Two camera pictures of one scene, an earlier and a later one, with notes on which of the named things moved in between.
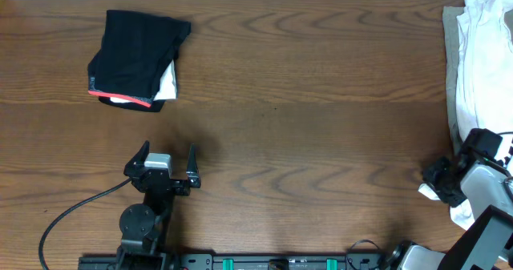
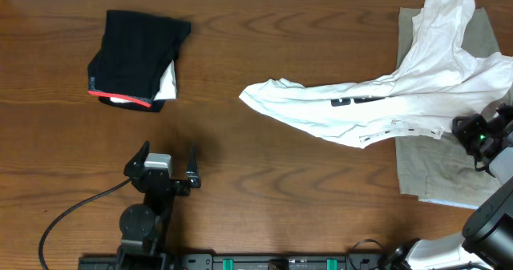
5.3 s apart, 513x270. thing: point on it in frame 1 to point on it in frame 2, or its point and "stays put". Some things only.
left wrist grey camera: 159,160 stays put
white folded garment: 167,90 stays put
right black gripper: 430,175 to 463,132
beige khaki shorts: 451,42 to 441,169
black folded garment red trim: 138,50 stays put
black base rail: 191,261 stays put
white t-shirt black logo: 484,91 to 441,83
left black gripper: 161,180 stays put
